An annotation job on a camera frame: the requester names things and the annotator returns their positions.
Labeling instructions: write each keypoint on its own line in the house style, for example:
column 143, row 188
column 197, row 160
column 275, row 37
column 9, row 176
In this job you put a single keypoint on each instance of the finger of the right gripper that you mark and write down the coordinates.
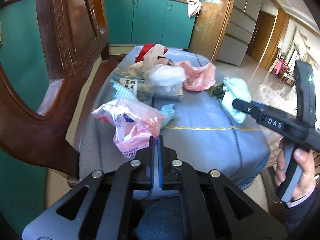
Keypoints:
column 258, row 105
column 252, row 108

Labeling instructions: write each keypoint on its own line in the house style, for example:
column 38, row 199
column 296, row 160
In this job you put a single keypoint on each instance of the wooden door frame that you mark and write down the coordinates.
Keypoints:
column 210, row 28

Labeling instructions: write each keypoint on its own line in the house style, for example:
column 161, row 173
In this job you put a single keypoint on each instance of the light blue knit rag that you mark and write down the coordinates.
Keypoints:
column 169, row 112

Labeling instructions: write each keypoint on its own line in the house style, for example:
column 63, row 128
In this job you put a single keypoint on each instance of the red plastic bag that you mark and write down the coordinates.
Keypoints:
column 156, row 50

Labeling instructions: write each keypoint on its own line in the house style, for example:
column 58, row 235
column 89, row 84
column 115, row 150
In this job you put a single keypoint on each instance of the pink printed plastic bag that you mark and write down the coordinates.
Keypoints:
column 198, row 79

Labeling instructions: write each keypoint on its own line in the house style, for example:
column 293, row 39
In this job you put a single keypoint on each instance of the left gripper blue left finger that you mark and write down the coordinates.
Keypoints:
column 152, row 160

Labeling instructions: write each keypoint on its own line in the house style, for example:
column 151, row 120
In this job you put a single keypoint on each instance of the green leafy vegetable scrap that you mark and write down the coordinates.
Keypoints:
column 217, row 91

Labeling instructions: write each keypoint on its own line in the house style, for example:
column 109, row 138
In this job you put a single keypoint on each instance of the light blue cloth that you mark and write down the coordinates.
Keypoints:
column 235, row 88

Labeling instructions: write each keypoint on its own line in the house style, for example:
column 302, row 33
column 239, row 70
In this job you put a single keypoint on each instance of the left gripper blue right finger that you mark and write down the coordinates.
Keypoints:
column 160, row 165

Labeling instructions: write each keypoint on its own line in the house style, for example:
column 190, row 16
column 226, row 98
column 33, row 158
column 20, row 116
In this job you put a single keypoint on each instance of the dark suit sleeve forearm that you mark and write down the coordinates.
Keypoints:
column 301, row 217

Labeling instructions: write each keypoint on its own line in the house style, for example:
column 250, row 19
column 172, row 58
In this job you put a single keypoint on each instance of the carved brown wooden chair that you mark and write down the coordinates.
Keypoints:
column 73, row 33

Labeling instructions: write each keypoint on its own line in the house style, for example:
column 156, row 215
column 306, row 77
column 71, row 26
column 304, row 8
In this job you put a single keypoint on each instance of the silver refrigerator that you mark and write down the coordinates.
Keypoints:
column 239, row 31

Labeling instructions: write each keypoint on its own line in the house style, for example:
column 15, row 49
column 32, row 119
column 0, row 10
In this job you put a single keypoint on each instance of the white plastic bag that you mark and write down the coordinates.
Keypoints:
column 165, row 75

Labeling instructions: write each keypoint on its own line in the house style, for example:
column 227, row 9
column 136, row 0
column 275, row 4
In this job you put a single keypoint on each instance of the clear printed wrapper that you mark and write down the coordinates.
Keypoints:
column 141, row 89

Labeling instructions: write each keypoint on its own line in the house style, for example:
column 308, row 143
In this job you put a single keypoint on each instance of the pink towel on counter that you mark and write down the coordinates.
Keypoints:
column 194, row 7

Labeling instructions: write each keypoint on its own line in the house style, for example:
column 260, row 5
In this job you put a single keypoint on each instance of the person's right hand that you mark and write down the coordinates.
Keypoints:
column 294, row 172

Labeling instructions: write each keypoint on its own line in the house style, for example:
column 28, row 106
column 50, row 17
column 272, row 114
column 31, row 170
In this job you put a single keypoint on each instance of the teal kitchen cabinets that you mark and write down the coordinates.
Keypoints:
column 129, row 22

